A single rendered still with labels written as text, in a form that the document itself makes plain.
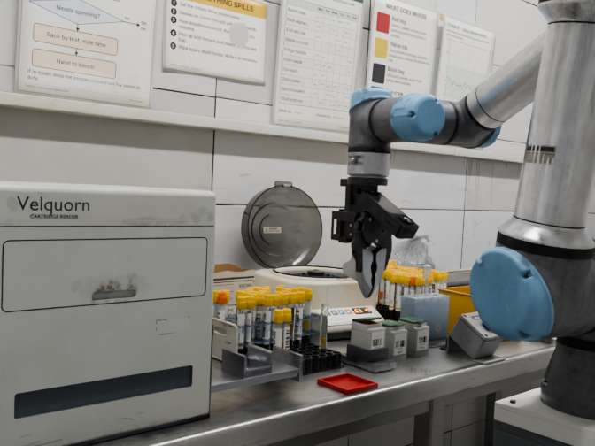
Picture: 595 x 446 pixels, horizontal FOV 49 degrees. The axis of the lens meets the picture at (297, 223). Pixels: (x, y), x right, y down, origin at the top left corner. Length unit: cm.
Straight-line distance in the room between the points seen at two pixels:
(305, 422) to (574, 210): 46
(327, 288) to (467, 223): 106
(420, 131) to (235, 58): 74
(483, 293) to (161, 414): 43
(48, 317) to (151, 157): 81
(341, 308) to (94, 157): 62
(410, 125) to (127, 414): 59
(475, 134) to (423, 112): 13
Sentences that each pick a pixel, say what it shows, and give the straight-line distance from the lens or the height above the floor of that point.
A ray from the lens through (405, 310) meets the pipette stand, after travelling 136.
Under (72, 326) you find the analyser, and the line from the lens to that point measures 79.
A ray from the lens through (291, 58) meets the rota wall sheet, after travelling 177.
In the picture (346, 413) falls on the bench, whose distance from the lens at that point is 102.
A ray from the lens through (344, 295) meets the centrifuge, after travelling 143.
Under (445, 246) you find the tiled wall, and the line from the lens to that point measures 229.
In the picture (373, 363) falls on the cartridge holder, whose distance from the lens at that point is 117.
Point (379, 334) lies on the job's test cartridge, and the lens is 118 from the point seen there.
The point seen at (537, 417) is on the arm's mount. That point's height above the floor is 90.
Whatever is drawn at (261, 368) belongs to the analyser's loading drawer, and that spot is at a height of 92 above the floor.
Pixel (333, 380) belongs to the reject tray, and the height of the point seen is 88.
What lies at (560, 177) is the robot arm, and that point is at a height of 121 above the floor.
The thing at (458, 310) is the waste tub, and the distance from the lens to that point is 148.
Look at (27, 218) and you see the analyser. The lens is 76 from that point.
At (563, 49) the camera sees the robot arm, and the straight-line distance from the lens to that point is 84.
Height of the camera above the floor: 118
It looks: 3 degrees down
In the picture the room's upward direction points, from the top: 3 degrees clockwise
